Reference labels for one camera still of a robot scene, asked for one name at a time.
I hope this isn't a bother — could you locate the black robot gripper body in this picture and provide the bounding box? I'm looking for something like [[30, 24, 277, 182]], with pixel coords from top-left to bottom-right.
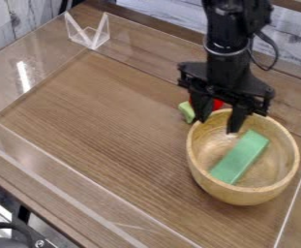
[[175, 47, 277, 118]]

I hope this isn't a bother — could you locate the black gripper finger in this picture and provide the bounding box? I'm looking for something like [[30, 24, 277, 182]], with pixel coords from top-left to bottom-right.
[[190, 89, 213, 123], [226, 99, 253, 134]]

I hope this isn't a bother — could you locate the green rectangular block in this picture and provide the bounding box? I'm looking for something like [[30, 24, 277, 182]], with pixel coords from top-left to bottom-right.
[[209, 130, 269, 185]]

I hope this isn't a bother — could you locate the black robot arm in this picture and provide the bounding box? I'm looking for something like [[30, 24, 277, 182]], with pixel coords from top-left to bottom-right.
[[177, 0, 275, 133]]

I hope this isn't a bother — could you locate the light wooden bowl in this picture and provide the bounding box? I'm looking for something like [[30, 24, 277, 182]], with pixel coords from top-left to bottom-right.
[[186, 109, 299, 205]]

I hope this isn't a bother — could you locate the red plush ball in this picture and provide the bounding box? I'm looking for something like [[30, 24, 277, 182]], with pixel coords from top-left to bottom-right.
[[189, 97, 223, 111]]

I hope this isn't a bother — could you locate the small green block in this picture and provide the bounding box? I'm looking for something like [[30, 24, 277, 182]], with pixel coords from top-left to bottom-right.
[[178, 102, 194, 124]]

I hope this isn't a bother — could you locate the clear acrylic front barrier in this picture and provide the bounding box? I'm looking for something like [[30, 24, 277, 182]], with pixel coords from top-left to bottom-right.
[[0, 124, 199, 248]]

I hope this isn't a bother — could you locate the black table leg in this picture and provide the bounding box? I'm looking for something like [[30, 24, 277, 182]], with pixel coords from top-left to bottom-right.
[[11, 204, 30, 229]]

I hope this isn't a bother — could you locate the clear acrylic corner bracket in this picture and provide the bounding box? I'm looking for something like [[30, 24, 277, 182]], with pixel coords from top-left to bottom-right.
[[63, 13, 109, 50]]

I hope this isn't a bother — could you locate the black cable bottom left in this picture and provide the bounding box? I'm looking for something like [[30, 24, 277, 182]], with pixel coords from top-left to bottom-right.
[[0, 221, 27, 248]]

